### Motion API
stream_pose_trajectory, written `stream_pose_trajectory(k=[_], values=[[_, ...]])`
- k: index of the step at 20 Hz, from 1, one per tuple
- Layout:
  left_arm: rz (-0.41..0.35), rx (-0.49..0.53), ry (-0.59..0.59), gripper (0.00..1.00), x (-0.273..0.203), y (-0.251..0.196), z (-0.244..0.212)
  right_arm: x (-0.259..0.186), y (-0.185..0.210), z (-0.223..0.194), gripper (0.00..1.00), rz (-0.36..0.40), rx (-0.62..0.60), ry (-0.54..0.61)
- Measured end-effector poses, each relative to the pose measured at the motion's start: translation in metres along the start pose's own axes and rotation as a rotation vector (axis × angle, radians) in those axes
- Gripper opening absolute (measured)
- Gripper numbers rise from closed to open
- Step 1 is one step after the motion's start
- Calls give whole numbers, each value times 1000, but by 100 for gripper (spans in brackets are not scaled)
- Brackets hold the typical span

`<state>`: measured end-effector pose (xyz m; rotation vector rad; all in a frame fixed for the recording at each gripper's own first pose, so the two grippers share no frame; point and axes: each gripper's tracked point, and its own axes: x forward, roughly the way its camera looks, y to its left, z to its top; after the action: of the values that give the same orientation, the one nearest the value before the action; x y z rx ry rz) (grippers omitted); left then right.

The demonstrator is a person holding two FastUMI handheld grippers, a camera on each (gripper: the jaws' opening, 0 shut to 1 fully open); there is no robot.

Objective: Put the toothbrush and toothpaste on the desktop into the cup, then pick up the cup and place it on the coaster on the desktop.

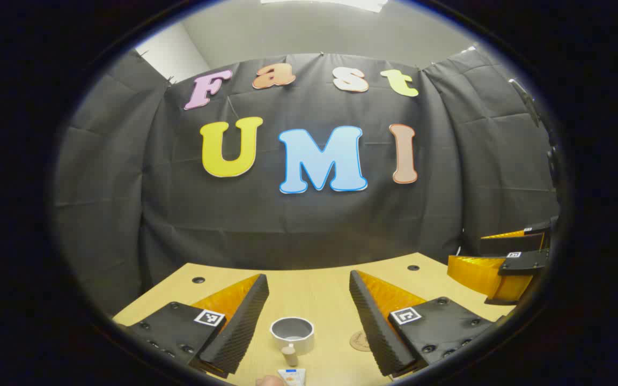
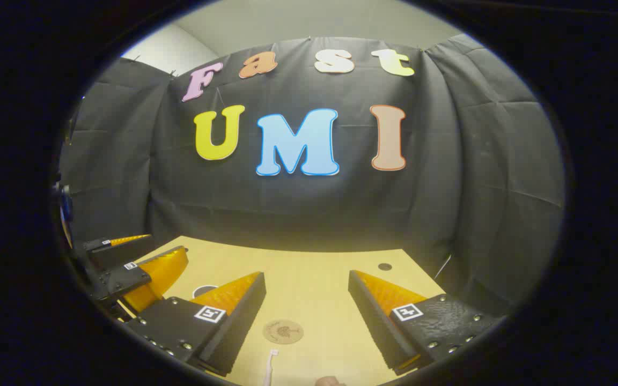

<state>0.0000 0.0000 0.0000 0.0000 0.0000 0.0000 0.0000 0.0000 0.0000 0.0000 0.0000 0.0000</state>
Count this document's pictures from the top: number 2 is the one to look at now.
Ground black backdrop cloth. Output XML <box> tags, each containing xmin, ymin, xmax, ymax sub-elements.
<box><xmin>58</xmin><ymin>35</ymin><xmax>566</xmax><ymax>317</ymax></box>

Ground round wooden coaster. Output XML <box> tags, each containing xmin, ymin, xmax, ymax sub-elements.
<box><xmin>262</xmin><ymin>319</ymin><xmax>305</xmax><ymax>345</ymax></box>

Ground light wooden desktop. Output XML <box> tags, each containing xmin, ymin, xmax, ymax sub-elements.
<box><xmin>116</xmin><ymin>235</ymin><xmax>446</xmax><ymax>386</ymax></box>

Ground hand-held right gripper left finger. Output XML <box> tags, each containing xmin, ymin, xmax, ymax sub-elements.
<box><xmin>126</xmin><ymin>271</ymin><xmax>267</xmax><ymax>377</ymax></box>

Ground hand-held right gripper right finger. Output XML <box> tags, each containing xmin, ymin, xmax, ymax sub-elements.
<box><xmin>348</xmin><ymin>270</ymin><xmax>508</xmax><ymax>376</ymax></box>

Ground thin white cable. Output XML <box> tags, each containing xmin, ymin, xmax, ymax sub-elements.
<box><xmin>433</xmin><ymin>254</ymin><xmax>452</xmax><ymax>280</ymax></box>

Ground pale pink toothbrush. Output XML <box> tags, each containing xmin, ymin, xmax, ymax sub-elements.
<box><xmin>262</xmin><ymin>349</ymin><xmax>280</xmax><ymax>386</ymax></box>

